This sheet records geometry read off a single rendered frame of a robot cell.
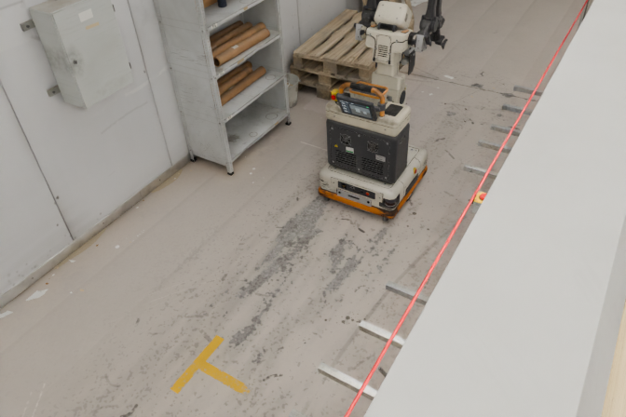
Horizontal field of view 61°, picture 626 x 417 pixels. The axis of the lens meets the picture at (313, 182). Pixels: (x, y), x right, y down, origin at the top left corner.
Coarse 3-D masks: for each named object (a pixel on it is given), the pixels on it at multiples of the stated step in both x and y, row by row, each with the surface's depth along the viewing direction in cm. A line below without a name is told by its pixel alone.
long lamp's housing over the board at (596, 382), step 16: (624, 224) 41; (624, 240) 40; (624, 256) 40; (624, 272) 39; (608, 288) 36; (624, 288) 39; (608, 304) 36; (608, 320) 35; (608, 336) 35; (592, 352) 32; (608, 352) 34; (592, 368) 32; (608, 368) 34; (592, 384) 32; (592, 400) 31; (592, 416) 31
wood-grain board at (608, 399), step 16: (624, 304) 212; (624, 320) 207; (624, 336) 201; (624, 352) 196; (624, 368) 191; (608, 384) 186; (624, 384) 186; (608, 400) 182; (624, 400) 182; (608, 416) 178; (624, 416) 177
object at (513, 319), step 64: (576, 64) 42; (576, 128) 35; (512, 192) 31; (576, 192) 30; (512, 256) 27; (576, 256) 27; (448, 320) 24; (512, 320) 24; (576, 320) 24; (384, 384) 22; (448, 384) 22; (512, 384) 21; (576, 384) 21
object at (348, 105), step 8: (336, 96) 355; (344, 96) 344; (344, 104) 349; (352, 104) 344; (360, 104) 340; (368, 104) 336; (384, 104) 340; (344, 112) 358; (352, 112) 352; (360, 112) 347; (368, 112) 343
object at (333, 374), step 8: (320, 368) 202; (328, 368) 202; (328, 376) 201; (336, 376) 199; (344, 376) 199; (344, 384) 198; (352, 384) 196; (360, 384) 196; (368, 392) 193; (376, 392) 193
